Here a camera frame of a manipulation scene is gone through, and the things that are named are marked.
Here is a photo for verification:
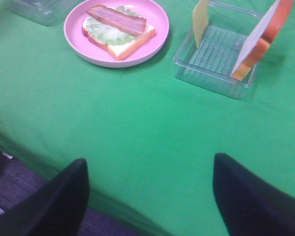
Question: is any left clear plastic tray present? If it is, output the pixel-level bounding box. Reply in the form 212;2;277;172
8;0;82;27

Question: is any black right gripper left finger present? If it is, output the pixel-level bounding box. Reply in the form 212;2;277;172
0;158;89;236

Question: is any pink round plate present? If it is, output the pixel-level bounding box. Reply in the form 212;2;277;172
64;0;169;68

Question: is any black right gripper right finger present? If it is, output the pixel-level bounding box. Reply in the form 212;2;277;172
212;153;295;236

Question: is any bacon strip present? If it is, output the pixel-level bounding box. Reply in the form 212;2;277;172
86;4;147;36

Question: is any green tablecloth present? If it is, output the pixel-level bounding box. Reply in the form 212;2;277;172
0;0;295;236

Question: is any green lettuce leaf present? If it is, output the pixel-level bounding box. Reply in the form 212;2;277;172
82;8;138;46

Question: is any yellow cheese slice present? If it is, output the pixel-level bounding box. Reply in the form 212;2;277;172
192;0;209;48

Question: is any clear plastic tray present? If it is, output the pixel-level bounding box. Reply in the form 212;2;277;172
174;1;263;99
8;0;82;27

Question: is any right clear plastic tray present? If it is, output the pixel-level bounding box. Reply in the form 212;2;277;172
174;1;263;99

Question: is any bread slice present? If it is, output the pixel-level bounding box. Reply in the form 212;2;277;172
82;24;156;61
231;0;293;81

